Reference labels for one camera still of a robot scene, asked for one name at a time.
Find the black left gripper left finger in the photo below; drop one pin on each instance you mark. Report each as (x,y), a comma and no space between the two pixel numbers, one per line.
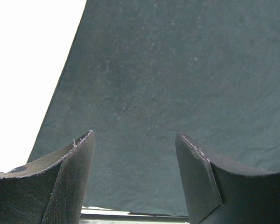
(49,190)

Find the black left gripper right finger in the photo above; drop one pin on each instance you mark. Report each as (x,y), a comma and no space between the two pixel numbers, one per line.
(218,190)

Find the black t shirt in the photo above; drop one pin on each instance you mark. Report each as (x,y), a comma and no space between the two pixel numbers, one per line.
(141,71)

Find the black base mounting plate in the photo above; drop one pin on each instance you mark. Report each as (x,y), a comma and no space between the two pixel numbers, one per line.
(96,215)

